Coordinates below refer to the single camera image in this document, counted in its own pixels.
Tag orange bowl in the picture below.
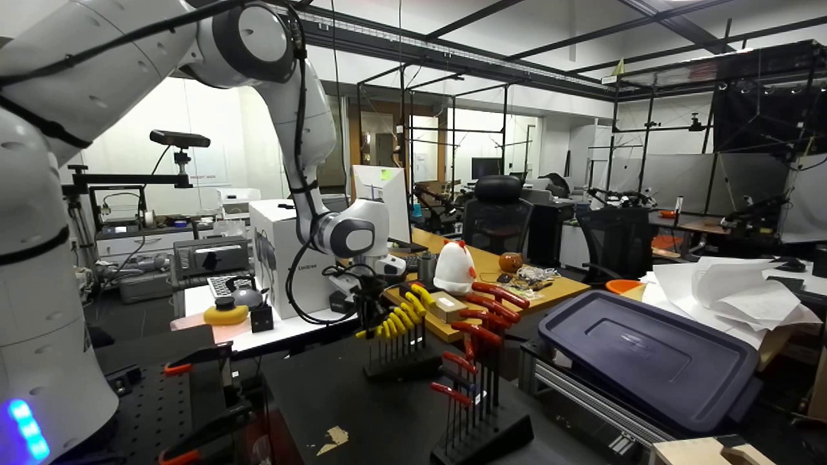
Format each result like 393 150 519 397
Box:
601 274 646 297

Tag black stand holding yellow wrenches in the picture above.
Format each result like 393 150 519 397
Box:
360 336 446 386

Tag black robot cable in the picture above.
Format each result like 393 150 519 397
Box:
0 0 347 332

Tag dark blue bin lid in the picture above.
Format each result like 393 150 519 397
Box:
535 287 764 439

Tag white plush chicken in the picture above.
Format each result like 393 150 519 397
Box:
429 235 480 297

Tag wooden desk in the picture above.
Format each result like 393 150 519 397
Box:
404 226 595 347

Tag yellow tape roll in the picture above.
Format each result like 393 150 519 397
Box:
202 301 252 328

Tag black office chair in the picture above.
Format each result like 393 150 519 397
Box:
573 201 657 285
460 174 535 260

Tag small dark monitor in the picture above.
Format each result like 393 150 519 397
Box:
468 155 507 183

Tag small brown cardboard box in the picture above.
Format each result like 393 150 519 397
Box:
431 291 471 318

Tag white paper sheets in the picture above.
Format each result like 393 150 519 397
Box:
637 253 822 336

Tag black orange bar clamp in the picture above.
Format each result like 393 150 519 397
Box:
154 402 264 465
161 342 236 382

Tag small black block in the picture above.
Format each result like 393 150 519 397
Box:
247 301 276 336

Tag black equipment box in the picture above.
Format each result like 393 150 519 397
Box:
171 235 256 285

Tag torn beige paper scrap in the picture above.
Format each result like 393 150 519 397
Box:
312 421 354 461

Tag beige cardboard box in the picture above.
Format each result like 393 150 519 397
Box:
648 431 778 465

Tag large white cardboard box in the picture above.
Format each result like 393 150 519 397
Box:
247 196 338 324

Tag black curtain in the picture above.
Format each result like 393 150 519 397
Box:
710 46 827 168

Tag white box with print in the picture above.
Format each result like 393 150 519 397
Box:
351 164 414 245

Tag white lab device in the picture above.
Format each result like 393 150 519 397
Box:
212 187 264 223

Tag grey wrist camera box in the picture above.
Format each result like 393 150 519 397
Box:
367 252 407 279

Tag black stand holding red wrenches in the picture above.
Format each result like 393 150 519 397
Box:
429 399 538 465

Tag grey round device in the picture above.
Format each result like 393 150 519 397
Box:
205 271 264 313

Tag black camera on stand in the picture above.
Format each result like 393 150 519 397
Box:
144 127 215 191

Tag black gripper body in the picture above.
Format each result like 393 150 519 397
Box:
349 271 393 318

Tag black overhead truss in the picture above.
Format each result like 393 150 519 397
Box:
300 0 827 115

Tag white side table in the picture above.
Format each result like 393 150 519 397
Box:
167 282 367 356

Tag red T-handle hex wrench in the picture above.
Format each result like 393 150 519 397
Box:
427 380 475 447
460 291 519 412
453 316 507 429
462 306 522 421
440 350 480 438

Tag rack of red-handled tools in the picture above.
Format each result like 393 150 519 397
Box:
471 279 533 409

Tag brown ball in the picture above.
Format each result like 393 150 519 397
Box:
495 249 528 278

